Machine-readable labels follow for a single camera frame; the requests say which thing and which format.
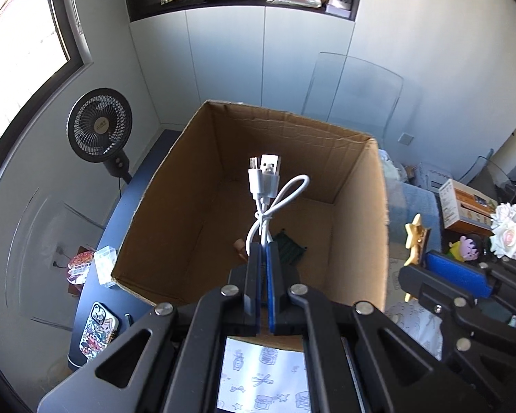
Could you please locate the green plastic tray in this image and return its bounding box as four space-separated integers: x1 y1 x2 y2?
273 229 308 267

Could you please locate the yellow star hair clip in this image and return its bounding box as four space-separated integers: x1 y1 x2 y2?
402 212 432 304

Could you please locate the glass bottle pink cap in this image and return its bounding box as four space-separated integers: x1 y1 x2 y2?
233 239 248 262

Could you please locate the white usb cable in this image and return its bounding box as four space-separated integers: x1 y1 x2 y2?
244 153 310 260

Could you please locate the cartoon boy figurine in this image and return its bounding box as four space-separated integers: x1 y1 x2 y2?
448 234 484 262

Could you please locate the white rose bouquet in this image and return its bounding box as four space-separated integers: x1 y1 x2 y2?
490 203 516 260

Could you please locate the white printed placemat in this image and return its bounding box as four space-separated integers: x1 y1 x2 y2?
217 338 312 413

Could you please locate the orange white carton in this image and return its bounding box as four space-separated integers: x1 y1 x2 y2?
438 179 498 237

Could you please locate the large cardboard box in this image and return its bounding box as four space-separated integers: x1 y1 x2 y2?
110 99 391 353

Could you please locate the phone with cartoon case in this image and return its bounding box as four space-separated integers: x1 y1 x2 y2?
79 302 120 361

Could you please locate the clear acrylic chair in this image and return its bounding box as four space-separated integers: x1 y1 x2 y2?
301 52 404 143

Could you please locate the black wall fan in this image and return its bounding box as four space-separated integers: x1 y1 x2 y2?
67 88 133 184

